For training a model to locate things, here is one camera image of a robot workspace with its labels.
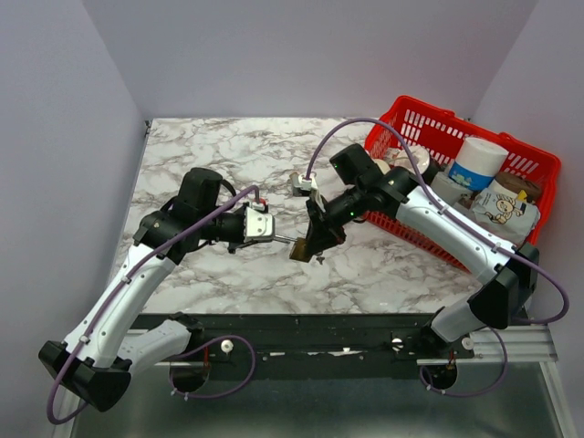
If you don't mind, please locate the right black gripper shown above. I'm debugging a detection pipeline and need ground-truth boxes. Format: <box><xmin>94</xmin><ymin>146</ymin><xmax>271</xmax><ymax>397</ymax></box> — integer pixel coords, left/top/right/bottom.
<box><xmin>302</xmin><ymin>183</ymin><xmax>368</xmax><ymax>255</ymax></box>

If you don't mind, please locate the large brass padlock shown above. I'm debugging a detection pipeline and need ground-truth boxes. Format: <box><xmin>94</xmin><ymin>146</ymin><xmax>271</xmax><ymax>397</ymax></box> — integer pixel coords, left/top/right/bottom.
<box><xmin>274</xmin><ymin>235</ymin><xmax>311</xmax><ymax>263</ymax></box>

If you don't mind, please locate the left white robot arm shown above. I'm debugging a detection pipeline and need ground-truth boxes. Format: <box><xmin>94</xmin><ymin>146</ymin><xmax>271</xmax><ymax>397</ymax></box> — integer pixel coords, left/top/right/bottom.
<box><xmin>38</xmin><ymin>168</ymin><xmax>273</xmax><ymax>424</ymax></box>

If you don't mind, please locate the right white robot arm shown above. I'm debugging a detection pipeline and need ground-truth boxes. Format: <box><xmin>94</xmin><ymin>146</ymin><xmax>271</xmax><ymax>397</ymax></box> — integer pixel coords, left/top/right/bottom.
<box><xmin>290</xmin><ymin>144</ymin><xmax>539</xmax><ymax>358</ymax></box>

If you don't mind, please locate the white round lid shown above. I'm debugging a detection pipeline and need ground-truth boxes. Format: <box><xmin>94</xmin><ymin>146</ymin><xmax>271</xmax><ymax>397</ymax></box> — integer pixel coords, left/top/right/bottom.
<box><xmin>387</xmin><ymin>145</ymin><xmax>433</xmax><ymax>177</ymax></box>

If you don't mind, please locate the grey paper cup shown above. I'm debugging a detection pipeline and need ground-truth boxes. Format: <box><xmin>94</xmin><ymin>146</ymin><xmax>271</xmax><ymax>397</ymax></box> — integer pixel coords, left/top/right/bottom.
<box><xmin>431</xmin><ymin>172</ymin><xmax>473</xmax><ymax>205</ymax></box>

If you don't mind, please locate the white toilet paper roll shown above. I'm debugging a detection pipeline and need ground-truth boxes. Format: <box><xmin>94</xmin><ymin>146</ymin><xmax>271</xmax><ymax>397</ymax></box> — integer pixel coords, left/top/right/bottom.
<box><xmin>448</xmin><ymin>137</ymin><xmax>508</xmax><ymax>192</ymax></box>

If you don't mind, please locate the white printed bag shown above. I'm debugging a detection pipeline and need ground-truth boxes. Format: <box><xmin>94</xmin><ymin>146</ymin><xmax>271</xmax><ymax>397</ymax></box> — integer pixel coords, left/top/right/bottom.
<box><xmin>470</xmin><ymin>188</ymin><xmax>540</xmax><ymax>245</ymax></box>

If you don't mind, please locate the brown round container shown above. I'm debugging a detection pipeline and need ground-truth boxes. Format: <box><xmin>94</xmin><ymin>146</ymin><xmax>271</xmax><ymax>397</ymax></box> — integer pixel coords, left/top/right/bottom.
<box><xmin>495</xmin><ymin>172</ymin><xmax>543</xmax><ymax>203</ymax></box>

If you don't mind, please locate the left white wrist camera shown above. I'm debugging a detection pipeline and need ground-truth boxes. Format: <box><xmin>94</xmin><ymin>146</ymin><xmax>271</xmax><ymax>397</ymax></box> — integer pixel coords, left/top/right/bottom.
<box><xmin>244</xmin><ymin>202</ymin><xmax>276</xmax><ymax>243</ymax></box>

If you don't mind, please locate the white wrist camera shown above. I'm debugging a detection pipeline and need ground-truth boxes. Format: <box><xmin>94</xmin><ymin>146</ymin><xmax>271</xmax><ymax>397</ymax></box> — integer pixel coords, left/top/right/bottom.
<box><xmin>290</xmin><ymin>173</ymin><xmax>319</xmax><ymax>200</ymax></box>
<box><xmin>244</xmin><ymin>202</ymin><xmax>276</xmax><ymax>243</ymax></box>

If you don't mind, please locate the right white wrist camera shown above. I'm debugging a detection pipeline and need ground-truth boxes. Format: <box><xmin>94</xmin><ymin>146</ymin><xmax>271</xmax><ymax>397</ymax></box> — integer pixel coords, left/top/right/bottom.
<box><xmin>290</xmin><ymin>173</ymin><xmax>319</xmax><ymax>200</ymax></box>

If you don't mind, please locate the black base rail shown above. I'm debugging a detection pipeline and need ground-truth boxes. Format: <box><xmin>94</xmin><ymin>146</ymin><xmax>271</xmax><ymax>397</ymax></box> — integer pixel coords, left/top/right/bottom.
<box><xmin>131</xmin><ymin>312</ymin><xmax>535</xmax><ymax>382</ymax></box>

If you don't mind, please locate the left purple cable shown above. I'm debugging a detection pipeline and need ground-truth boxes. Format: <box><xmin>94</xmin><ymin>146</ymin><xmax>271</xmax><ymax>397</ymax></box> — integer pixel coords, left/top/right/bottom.
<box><xmin>46</xmin><ymin>184</ymin><xmax>260</xmax><ymax>425</ymax></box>

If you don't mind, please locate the purple cable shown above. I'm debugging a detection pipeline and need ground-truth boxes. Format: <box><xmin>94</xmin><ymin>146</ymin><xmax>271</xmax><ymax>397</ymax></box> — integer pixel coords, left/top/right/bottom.
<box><xmin>306</xmin><ymin>118</ymin><xmax>570</xmax><ymax>326</ymax></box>
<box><xmin>46</xmin><ymin>184</ymin><xmax>260</xmax><ymax>425</ymax></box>

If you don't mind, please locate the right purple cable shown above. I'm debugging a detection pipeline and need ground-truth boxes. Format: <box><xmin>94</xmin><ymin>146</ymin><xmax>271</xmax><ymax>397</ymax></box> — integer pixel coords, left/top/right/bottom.
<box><xmin>306</xmin><ymin>118</ymin><xmax>570</xmax><ymax>326</ymax></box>

